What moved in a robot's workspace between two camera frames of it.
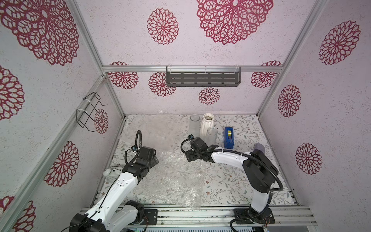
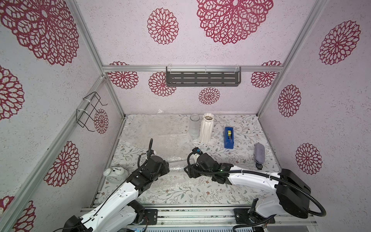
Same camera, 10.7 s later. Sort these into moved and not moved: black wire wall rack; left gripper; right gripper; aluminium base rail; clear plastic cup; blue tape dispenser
Moved: left gripper; right gripper
Not moved: black wire wall rack; clear plastic cup; blue tape dispenser; aluminium base rail
